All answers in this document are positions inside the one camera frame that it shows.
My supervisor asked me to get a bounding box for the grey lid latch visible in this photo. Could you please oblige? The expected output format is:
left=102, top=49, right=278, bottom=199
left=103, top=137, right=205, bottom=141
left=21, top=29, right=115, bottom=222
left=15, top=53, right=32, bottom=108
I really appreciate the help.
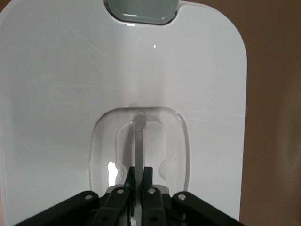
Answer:
left=103, top=0, right=179, bottom=25

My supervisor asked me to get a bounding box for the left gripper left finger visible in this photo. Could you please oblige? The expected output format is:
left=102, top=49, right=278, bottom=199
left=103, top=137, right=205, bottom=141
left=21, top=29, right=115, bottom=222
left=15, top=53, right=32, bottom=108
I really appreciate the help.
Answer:
left=14, top=166, right=137, bottom=226

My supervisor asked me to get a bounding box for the white plastic box lid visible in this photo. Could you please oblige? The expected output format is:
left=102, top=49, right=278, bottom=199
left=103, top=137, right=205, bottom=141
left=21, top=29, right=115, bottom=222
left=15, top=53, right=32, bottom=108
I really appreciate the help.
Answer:
left=0, top=0, right=248, bottom=226

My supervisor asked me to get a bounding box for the clear lid handle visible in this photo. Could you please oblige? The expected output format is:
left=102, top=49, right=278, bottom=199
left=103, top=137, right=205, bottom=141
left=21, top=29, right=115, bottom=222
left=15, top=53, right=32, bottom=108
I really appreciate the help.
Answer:
left=130, top=110, right=148, bottom=226

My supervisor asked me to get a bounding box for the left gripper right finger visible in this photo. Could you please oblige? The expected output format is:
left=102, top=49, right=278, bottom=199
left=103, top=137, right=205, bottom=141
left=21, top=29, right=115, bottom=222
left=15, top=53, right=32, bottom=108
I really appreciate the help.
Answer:
left=141, top=166, right=245, bottom=226

